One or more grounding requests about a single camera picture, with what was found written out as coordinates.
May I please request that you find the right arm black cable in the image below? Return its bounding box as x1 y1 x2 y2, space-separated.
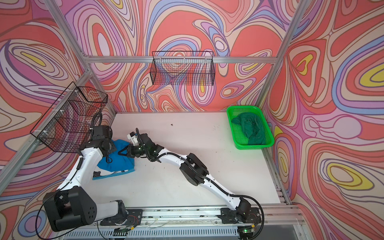
135 127 265 240

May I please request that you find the black wire basket back wall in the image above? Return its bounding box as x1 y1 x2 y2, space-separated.
150 50 216 86

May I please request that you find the aluminium frame post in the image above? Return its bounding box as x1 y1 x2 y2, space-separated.
256 0 312 109
1 1 110 198

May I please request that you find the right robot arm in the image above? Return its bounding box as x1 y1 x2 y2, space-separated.
118 132 252 223

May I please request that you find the aluminium frame back bar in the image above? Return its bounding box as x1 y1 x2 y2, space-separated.
85 55 278 64

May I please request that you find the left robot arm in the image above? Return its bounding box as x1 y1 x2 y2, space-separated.
43 125 128 232

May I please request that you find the aluminium frame right post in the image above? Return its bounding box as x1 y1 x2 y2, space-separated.
256 0 312 109

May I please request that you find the green plastic basket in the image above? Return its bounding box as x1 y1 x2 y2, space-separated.
227 106 275 150

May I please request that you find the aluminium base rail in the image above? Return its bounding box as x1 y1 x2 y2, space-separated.
55 206 312 240

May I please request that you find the black wire basket wall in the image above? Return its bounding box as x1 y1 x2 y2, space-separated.
150 50 216 86
30 82 108 153

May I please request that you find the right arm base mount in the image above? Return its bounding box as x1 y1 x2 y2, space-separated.
217 208 263 225

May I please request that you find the aluminium frame left post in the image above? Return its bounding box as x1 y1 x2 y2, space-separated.
1 1 110 198

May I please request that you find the black wire basket left wall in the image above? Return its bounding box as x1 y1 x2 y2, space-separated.
30 82 108 153

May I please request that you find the teal folded t-shirt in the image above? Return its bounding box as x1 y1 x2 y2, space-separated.
92 169 135 181

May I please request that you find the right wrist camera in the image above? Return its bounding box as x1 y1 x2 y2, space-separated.
127 132 140 146

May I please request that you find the blue t-shirt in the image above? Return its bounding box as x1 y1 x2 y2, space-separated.
97 140 135 172

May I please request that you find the dark green t-shirt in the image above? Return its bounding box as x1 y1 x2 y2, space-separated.
232 112 266 145

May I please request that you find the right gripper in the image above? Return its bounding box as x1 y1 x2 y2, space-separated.
118 143 150 158

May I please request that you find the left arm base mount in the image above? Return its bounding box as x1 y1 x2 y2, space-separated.
100 209 143 227

